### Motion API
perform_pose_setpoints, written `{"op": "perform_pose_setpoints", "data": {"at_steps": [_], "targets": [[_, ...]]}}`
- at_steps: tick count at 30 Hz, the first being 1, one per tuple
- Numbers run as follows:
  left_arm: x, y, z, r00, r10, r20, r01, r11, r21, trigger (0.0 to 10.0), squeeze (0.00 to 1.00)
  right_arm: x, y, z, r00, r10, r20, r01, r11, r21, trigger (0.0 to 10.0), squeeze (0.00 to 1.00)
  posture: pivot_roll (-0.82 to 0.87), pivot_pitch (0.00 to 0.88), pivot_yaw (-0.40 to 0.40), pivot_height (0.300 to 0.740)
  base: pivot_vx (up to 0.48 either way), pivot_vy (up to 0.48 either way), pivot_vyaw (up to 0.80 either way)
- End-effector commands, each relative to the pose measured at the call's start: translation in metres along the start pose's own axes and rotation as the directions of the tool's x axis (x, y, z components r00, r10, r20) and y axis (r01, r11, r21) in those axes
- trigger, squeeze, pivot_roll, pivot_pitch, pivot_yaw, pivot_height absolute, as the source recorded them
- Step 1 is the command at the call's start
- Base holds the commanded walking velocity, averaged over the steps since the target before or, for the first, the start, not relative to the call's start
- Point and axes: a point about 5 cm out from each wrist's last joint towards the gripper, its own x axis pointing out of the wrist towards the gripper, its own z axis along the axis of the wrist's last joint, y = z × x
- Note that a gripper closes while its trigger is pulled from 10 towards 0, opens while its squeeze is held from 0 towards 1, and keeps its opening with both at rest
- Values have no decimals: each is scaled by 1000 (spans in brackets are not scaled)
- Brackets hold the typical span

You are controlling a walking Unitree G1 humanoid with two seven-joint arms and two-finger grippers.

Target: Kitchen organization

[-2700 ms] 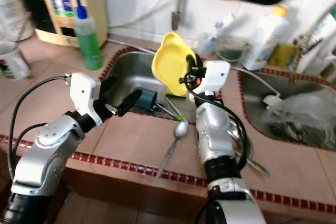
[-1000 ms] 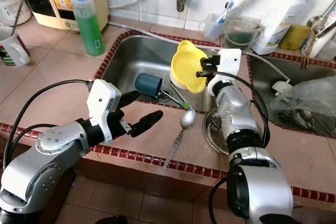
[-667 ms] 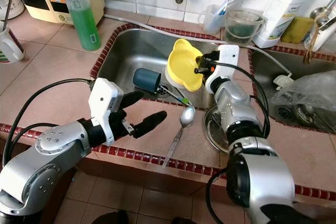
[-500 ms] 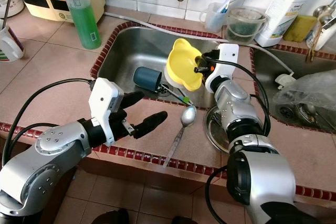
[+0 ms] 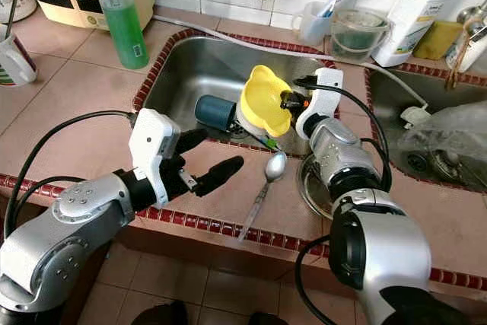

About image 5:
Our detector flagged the green dish soap bottle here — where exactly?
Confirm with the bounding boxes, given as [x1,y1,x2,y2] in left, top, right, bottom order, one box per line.
[95,0,149,71]

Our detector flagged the chrome sink faucet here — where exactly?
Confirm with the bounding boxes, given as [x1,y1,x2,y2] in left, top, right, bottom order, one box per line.
[445,5,487,90]

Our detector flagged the yellow plastic cup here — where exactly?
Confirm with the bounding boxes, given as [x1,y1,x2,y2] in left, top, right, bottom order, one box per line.
[236,65,294,139]

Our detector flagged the white bottle yellow cap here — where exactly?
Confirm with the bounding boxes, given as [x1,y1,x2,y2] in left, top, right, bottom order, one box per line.
[371,0,460,67]

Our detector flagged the white printed mug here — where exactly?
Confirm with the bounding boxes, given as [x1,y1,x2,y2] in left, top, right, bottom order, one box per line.
[0,32,39,86]

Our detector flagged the steel sink basin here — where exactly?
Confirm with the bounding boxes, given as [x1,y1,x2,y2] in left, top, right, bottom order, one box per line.
[143,36,332,158]
[365,70,487,189]

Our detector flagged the clear plastic measuring cup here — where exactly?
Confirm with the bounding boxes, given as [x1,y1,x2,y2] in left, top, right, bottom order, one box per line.
[329,9,391,63]

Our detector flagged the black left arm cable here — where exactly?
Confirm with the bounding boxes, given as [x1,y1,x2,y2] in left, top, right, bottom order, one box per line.
[11,177,115,215]
[4,110,136,242]

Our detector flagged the thin white hose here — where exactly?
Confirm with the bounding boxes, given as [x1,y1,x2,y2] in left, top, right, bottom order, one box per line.
[154,14,431,128]

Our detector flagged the clear plastic bag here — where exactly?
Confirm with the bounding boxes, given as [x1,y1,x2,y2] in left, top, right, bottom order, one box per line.
[396,100,487,185]

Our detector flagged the steel bowl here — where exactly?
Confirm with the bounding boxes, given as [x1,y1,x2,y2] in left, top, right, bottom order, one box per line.
[297,154,339,219]

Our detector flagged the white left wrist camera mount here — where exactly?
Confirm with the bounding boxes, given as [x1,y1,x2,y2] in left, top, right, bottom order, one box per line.
[128,108,181,208]

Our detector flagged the white toothbrush cup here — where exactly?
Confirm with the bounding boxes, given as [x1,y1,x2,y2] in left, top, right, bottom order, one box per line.
[293,0,334,46]

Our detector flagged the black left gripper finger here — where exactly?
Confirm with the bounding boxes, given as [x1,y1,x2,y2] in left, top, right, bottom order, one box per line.
[177,127,210,155]
[193,155,245,198]

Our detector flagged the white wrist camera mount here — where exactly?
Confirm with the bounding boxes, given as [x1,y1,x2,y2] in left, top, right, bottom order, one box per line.
[295,68,345,139]
[128,108,181,208]

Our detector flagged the thin metal stirring spoon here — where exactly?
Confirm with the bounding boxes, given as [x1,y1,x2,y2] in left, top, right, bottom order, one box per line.
[6,0,25,37]

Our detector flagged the mustard yellow sponge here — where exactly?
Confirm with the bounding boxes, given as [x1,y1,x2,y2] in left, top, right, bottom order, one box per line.
[415,21,463,59]

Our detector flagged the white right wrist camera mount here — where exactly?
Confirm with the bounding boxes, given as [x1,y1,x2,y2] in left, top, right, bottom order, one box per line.
[295,68,345,139]

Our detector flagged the teal mug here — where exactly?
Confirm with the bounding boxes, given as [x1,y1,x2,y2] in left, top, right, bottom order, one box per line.
[194,94,237,132]

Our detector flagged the thin green tipped stick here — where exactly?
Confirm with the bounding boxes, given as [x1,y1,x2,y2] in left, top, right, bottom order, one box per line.
[236,131,279,151]

